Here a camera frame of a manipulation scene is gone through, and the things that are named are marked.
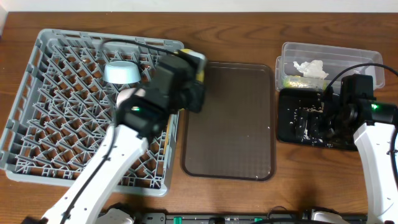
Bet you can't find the yellow plate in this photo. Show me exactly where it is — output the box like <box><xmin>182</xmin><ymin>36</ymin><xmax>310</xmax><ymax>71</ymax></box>
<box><xmin>177</xmin><ymin>49</ymin><xmax>207</xmax><ymax>83</ymax></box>

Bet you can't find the light blue bowl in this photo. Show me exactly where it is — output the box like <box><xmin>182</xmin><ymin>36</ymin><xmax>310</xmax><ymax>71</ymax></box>
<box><xmin>103</xmin><ymin>61</ymin><xmax>141</xmax><ymax>85</ymax></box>

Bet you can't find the colourful snack wrapper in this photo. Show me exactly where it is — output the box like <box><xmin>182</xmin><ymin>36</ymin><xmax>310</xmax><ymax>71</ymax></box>
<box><xmin>282</xmin><ymin>76</ymin><xmax>330</xmax><ymax>90</ymax></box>

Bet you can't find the white paper napkin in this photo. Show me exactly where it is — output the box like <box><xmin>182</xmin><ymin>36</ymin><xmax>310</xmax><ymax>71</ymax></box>
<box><xmin>294</xmin><ymin>60</ymin><xmax>329</xmax><ymax>80</ymax></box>

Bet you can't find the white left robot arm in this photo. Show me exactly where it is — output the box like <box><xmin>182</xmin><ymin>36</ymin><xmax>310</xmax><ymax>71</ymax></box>
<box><xmin>23</xmin><ymin>80</ymin><xmax>205</xmax><ymax>223</ymax></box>

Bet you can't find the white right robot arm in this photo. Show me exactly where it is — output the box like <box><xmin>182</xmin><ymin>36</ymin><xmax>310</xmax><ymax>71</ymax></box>
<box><xmin>323</xmin><ymin>74</ymin><xmax>397</xmax><ymax>223</ymax></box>

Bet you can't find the black waste tray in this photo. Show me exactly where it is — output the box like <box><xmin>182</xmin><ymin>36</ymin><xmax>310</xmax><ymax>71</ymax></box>
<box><xmin>277</xmin><ymin>88</ymin><xmax>375</xmax><ymax>151</ymax></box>

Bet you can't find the grey dishwasher rack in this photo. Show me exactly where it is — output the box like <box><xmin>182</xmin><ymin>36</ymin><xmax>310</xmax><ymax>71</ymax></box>
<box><xmin>1</xmin><ymin>29</ymin><xmax>184</xmax><ymax>187</ymax></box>

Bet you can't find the clear plastic waste bin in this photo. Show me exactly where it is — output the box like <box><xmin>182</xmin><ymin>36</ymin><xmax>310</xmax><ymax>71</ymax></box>
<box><xmin>275</xmin><ymin>42</ymin><xmax>383</xmax><ymax>91</ymax></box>

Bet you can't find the wooden chopstick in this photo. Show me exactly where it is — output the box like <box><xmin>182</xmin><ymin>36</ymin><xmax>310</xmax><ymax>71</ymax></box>
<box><xmin>163</xmin><ymin>115</ymin><xmax>172</xmax><ymax>155</ymax></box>

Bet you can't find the dark brown serving tray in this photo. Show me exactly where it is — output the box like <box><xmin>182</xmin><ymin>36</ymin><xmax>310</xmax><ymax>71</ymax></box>
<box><xmin>181</xmin><ymin>62</ymin><xmax>276</xmax><ymax>182</ymax></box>

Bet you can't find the leftover rice food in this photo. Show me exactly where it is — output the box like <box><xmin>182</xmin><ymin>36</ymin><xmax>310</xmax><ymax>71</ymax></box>
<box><xmin>287</xmin><ymin>106</ymin><xmax>334</xmax><ymax>148</ymax></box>

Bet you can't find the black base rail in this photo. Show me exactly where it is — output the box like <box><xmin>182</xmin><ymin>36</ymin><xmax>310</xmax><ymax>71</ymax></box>
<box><xmin>99</xmin><ymin>203</ymin><xmax>371</xmax><ymax>224</ymax></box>

